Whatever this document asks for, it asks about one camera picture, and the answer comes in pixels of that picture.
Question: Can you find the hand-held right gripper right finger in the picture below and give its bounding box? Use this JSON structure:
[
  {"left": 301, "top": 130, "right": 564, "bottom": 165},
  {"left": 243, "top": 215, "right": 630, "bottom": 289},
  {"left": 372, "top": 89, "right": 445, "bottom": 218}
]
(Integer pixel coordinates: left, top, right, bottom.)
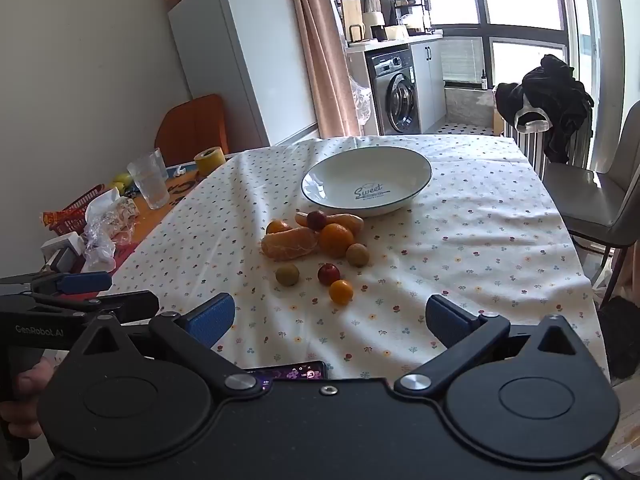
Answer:
[{"left": 394, "top": 294, "right": 591, "bottom": 400}]

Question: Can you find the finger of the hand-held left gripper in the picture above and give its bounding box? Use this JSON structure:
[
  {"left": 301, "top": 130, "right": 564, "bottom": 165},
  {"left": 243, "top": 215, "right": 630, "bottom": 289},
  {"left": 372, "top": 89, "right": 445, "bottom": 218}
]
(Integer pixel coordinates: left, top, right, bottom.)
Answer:
[
  {"left": 30, "top": 290, "right": 160, "bottom": 322},
  {"left": 0, "top": 271, "right": 112, "bottom": 297}
]

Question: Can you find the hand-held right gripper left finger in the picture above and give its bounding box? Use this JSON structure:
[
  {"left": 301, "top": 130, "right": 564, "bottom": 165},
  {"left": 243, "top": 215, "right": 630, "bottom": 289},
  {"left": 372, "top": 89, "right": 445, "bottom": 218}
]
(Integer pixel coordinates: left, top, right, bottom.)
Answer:
[{"left": 67, "top": 292, "right": 273, "bottom": 403}]

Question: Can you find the brown longan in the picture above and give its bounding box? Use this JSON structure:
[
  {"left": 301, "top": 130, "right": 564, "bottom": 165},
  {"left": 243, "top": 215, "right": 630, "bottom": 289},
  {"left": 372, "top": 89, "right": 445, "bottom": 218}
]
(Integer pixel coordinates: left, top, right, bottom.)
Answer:
[
  {"left": 275, "top": 263, "right": 300, "bottom": 288},
  {"left": 345, "top": 243, "right": 371, "bottom": 268}
]

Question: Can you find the large peeled tangerine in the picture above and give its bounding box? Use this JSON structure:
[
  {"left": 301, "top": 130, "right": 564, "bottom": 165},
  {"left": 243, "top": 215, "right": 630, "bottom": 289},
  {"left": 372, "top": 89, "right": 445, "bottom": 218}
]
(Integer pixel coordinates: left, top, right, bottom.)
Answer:
[{"left": 260, "top": 226, "right": 319, "bottom": 262}]

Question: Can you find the small orange kumquat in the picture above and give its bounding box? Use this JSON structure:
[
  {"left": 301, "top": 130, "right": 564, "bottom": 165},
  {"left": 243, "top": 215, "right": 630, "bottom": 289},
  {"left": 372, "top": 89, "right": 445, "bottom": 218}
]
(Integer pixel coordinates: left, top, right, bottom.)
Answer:
[{"left": 328, "top": 280, "right": 354, "bottom": 306}]

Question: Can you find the round orange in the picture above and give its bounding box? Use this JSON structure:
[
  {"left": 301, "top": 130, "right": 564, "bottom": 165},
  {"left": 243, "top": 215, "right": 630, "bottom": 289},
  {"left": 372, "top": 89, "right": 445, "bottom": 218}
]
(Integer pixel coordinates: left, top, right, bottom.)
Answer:
[{"left": 319, "top": 223, "right": 355, "bottom": 259}]

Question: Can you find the peeled tangerine piece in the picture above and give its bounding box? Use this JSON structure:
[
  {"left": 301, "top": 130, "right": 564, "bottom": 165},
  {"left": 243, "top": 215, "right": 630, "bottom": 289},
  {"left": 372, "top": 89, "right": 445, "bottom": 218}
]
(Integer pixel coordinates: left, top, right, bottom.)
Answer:
[{"left": 295, "top": 212, "right": 365, "bottom": 237}]

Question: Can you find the white plate with green rim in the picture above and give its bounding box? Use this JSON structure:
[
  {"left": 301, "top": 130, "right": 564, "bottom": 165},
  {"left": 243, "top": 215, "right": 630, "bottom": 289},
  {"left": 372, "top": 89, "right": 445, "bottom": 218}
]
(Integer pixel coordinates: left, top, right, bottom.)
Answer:
[{"left": 301, "top": 146, "right": 433, "bottom": 218}]

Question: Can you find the person's left hand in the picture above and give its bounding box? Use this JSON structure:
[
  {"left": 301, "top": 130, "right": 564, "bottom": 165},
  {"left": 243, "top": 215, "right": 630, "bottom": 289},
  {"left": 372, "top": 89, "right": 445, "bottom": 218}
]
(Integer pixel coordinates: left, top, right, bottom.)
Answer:
[{"left": 0, "top": 358, "right": 57, "bottom": 440}]

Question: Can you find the small white box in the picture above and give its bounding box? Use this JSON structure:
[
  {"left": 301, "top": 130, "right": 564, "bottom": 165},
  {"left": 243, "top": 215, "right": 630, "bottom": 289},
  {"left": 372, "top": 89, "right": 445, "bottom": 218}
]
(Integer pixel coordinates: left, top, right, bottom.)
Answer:
[{"left": 40, "top": 232, "right": 86, "bottom": 273}]

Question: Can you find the floral white tablecloth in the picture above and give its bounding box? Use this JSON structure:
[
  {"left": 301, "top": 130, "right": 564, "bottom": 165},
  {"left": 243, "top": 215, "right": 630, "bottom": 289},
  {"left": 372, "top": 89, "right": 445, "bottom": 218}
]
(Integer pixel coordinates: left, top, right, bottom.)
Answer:
[{"left": 97, "top": 133, "right": 611, "bottom": 381}]

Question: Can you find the crumpled clear plastic wrap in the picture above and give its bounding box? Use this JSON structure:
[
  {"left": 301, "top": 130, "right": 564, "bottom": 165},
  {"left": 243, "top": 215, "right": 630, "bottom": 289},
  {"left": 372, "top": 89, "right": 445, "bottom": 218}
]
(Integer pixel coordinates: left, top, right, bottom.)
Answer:
[{"left": 82, "top": 195, "right": 138, "bottom": 273}]

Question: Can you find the red plastic basket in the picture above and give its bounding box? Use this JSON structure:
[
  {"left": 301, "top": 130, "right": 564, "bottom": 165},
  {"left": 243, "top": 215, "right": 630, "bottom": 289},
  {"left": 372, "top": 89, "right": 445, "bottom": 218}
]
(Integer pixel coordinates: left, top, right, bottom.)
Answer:
[{"left": 40, "top": 183, "right": 121, "bottom": 236}]

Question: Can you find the orange table mat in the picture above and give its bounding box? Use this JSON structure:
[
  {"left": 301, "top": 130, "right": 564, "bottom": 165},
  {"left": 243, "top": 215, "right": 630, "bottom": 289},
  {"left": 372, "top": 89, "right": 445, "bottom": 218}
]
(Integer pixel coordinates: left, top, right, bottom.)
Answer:
[{"left": 112, "top": 160, "right": 228, "bottom": 261}]

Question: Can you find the smartphone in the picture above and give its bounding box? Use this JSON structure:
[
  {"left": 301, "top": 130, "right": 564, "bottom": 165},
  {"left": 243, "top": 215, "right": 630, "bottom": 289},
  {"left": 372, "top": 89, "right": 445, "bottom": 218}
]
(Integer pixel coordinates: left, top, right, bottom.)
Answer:
[{"left": 245, "top": 360, "right": 328, "bottom": 383}]

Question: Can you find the clear drinking glass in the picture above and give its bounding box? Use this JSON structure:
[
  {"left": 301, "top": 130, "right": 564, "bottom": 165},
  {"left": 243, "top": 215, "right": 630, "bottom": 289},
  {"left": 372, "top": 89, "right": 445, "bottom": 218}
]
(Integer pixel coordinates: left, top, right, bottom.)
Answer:
[{"left": 126, "top": 148, "right": 171, "bottom": 210}]

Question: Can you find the yellow tape roll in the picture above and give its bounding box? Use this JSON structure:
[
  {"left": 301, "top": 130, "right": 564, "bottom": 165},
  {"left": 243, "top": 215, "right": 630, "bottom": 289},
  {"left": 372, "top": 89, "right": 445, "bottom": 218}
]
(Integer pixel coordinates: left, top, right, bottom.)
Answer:
[{"left": 194, "top": 146, "right": 226, "bottom": 180}]

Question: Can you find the orange wooden chair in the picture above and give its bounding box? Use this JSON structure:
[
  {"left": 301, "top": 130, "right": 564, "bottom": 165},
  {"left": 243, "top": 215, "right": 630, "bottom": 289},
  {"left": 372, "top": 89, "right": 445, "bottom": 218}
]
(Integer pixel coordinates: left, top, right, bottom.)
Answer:
[{"left": 154, "top": 93, "right": 231, "bottom": 167}]

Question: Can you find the grey padded chair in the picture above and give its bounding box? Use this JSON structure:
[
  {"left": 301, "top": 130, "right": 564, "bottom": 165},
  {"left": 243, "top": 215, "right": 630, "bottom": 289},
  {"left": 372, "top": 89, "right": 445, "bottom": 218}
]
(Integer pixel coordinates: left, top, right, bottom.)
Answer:
[{"left": 542, "top": 100, "right": 640, "bottom": 311}]

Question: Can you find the brown cardboard box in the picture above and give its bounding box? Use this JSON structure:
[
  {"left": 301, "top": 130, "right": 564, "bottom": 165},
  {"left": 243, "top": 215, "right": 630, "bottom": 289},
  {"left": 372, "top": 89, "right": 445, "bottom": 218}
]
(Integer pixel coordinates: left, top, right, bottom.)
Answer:
[{"left": 492, "top": 87, "right": 506, "bottom": 136}]

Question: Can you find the grey washing machine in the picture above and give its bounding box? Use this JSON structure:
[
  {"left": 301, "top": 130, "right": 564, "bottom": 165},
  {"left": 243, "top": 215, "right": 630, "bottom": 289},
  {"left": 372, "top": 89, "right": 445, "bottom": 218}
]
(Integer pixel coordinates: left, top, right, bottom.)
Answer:
[{"left": 367, "top": 49, "right": 418, "bottom": 136}]

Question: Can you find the clear plastic bag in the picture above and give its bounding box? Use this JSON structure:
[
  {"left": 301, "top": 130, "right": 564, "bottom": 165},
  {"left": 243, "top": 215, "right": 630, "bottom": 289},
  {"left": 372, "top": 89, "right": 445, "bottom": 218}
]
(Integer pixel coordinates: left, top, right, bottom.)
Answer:
[{"left": 350, "top": 77, "right": 378, "bottom": 128}]

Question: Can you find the white kitchen cabinet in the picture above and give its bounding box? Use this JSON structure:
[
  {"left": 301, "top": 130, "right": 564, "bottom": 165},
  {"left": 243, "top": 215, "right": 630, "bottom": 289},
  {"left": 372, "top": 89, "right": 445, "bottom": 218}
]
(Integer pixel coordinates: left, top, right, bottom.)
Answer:
[{"left": 410, "top": 37, "right": 447, "bottom": 133}]

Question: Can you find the black clothes pile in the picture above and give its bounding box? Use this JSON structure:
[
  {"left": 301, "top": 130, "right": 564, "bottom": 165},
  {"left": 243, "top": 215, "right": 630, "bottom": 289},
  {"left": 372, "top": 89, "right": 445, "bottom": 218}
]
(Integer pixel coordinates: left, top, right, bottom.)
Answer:
[{"left": 495, "top": 54, "right": 596, "bottom": 165}]

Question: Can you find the white refrigerator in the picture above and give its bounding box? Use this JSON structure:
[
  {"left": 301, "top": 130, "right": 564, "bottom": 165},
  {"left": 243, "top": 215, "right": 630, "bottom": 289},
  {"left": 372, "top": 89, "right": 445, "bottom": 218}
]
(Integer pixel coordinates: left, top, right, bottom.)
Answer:
[{"left": 167, "top": 0, "right": 321, "bottom": 148}]

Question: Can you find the pink curtain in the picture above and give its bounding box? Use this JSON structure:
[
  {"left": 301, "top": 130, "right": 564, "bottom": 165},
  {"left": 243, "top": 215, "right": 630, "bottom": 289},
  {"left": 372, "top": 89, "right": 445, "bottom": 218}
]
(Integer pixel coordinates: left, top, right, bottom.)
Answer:
[{"left": 285, "top": 0, "right": 363, "bottom": 138}]

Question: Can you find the black dish rack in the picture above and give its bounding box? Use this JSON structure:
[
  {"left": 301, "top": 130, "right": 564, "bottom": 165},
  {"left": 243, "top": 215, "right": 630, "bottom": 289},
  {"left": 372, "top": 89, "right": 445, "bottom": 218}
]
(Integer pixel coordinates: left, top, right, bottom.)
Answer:
[{"left": 392, "top": 0, "right": 433, "bottom": 36}]

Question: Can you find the wooden cutting board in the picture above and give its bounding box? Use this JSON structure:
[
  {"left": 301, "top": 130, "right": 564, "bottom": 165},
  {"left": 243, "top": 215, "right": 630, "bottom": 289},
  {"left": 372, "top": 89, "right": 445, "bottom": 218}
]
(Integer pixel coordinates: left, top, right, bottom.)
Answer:
[{"left": 341, "top": 0, "right": 363, "bottom": 43}]

